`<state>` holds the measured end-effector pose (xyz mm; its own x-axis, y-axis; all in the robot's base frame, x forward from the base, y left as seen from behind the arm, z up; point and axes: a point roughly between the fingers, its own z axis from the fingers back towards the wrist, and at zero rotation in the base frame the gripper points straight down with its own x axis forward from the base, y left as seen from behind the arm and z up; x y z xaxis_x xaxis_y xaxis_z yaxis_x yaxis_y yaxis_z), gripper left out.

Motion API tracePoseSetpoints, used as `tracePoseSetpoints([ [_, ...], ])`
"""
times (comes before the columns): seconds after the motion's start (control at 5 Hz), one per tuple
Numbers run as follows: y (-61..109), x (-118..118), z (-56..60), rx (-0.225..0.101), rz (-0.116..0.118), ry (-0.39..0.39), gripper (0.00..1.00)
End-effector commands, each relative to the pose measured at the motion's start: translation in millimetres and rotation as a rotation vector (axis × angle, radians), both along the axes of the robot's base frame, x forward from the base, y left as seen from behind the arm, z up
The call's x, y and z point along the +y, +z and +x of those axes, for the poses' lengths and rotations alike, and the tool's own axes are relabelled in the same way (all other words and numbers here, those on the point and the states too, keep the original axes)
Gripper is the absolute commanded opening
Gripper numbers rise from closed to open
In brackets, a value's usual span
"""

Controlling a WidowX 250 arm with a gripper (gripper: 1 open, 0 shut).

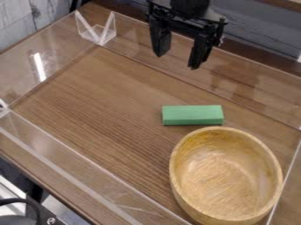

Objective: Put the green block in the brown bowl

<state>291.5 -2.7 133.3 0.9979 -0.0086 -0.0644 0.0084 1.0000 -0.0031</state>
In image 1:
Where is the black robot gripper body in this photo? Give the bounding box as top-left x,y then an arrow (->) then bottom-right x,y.
148,0 -> 229,33

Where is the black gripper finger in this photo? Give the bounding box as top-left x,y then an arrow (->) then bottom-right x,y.
189,33 -> 213,69
150,18 -> 172,57

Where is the green rectangular block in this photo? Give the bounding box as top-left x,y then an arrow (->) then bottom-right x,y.
162,105 -> 225,126

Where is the brown wooden bowl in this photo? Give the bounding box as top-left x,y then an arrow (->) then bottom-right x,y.
170,127 -> 284,225

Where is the clear acrylic corner bracket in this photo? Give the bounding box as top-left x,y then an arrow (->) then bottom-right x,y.
74,11 -> 117,46

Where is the clear acrylic tray wall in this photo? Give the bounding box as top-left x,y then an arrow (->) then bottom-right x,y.
0,5 -> 301,225

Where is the black metal bracket with screw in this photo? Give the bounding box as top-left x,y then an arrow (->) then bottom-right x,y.
25,205 -> 67,225

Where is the black cable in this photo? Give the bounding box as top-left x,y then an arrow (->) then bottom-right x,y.
0,198 -> 43,219

